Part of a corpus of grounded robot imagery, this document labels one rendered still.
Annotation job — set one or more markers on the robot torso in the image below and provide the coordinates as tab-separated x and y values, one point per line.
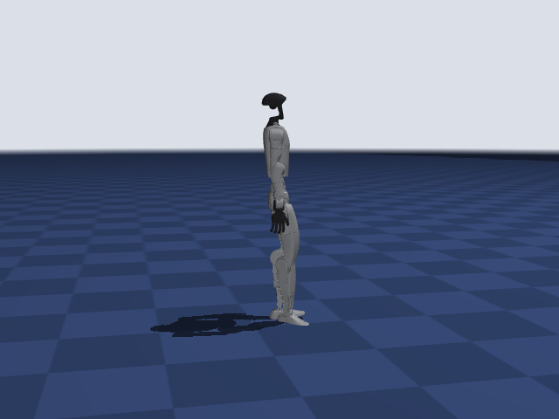
284	159

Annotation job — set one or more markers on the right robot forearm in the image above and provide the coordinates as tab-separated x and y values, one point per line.
277	181

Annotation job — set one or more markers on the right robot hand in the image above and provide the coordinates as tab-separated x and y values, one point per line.
279	217

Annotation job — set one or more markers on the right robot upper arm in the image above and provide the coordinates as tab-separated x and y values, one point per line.
276	137

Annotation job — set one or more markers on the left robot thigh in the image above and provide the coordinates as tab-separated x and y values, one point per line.
277	253

